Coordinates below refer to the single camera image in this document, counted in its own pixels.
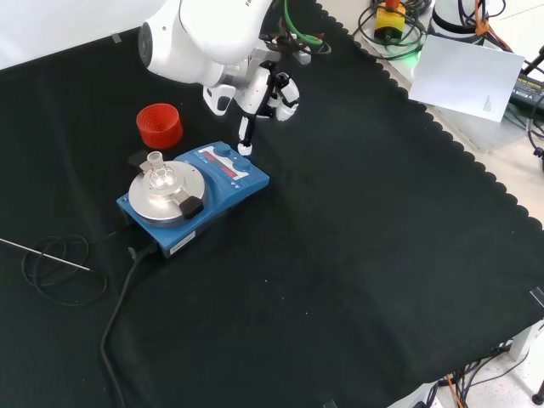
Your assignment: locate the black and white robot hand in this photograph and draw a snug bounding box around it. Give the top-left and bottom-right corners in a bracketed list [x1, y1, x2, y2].
[201, 60, 303, 157]

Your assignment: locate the heater with blue base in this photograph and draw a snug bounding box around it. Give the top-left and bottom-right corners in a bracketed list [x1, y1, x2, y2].
[116, 140, 271, 261]

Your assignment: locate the red ribbed plastic cup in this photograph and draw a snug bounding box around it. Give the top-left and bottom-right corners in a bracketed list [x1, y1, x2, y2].
[135, 103, 184, 150]

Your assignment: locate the clear round-bottom glass flask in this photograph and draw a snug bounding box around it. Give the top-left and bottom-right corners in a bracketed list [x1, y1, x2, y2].
[146, 151, 174, 201]

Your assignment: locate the yellow stop button box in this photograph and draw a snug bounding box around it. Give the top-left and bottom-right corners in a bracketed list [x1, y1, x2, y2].
[373, 0, 408, 43]

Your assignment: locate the black bench cloth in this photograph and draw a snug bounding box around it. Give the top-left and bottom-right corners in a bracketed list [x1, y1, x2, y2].
[0, 0, 544, 408]

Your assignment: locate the pale board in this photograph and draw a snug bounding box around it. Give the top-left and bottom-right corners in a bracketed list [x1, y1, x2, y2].
[408, 34, 527, 125]

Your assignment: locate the thin metal probe rod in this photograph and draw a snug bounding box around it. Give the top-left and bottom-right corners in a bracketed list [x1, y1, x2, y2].
[0, 237, 92, 273]

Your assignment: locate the black power adapter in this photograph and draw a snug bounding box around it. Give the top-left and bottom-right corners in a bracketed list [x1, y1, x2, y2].
[507, 71, 544, 108]

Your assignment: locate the green cable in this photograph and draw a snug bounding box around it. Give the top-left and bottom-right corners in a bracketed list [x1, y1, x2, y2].
[283, 0, 326, 48]

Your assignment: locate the orange cable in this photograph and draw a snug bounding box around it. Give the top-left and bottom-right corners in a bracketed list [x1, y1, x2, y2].
[470, 0, 516, 53]

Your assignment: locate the thick black power cable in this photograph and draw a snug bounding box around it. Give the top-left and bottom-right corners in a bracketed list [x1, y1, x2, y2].
[99, 241, 162, 408]

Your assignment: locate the thin black probe cable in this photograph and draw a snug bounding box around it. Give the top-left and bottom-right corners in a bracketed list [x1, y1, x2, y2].
[22, 228, 131, 308]

